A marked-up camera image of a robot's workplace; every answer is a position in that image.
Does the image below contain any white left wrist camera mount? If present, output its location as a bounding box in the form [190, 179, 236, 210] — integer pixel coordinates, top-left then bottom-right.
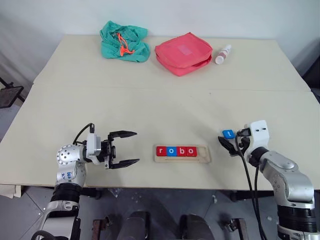
[85, 133, 103, 165]

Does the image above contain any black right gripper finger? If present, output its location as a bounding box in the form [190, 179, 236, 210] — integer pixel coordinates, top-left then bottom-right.
[234, 127, 252, 138]
[217, 136, 238, 157]

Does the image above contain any black metal stand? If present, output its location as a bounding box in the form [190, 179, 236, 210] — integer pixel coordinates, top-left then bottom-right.
[0, 76, 26, 109]

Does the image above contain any dark furniture piece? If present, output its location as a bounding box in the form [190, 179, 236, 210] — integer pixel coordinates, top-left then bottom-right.
[301, 38, 320, 104]

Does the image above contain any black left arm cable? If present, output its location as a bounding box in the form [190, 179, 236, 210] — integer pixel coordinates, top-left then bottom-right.
[72, 122, 96, 146]

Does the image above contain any white plastic bottle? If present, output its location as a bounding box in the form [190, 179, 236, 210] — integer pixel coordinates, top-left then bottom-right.
[214, 44, 233, 65]

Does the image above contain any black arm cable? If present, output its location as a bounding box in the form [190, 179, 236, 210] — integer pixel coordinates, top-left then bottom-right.
[234, 136, 269, 240]
[72, 122, 96, 146]

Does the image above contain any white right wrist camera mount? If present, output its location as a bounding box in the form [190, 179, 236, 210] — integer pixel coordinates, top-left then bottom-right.
[243, 119, 272, 156]

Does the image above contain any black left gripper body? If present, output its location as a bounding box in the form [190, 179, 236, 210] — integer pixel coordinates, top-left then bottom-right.
[99, 135, 118, 169]

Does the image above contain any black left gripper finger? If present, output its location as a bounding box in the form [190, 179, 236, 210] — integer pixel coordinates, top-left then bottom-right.
[104, 158, 141, 171]
[107, 130, 138, 141]

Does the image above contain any green cloth drawstring bag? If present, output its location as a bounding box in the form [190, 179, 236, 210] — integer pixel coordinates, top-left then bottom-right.
[99, 20, 152, 64]

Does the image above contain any pink zippered fabric pouch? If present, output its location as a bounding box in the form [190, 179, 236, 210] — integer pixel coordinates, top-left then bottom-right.
[153, 31, 214, 78]

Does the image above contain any black table foot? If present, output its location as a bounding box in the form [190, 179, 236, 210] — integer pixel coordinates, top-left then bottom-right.
[79, 187, 103, 200]

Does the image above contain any orange drawstring cord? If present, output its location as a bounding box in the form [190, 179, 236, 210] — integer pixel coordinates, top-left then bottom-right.
[116, 32, 136, 57]

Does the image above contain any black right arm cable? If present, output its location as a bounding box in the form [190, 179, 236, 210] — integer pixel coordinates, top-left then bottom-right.
[234, 136, 269, 240]

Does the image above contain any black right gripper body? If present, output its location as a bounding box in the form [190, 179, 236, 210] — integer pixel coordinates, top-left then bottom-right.
[233, 136, 251, 157]

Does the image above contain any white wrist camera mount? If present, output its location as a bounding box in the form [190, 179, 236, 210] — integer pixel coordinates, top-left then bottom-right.
[243, 119, 272, 156]
[85, 133, 103, 165]

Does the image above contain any rusty metal bracket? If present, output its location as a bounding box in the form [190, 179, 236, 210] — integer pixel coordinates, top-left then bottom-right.
[223, 217, 249, 240]
[92, 215, 114, 240]

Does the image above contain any wooden letter tile tray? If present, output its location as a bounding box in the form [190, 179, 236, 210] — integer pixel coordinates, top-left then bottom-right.
[152, 144, 213, 164]

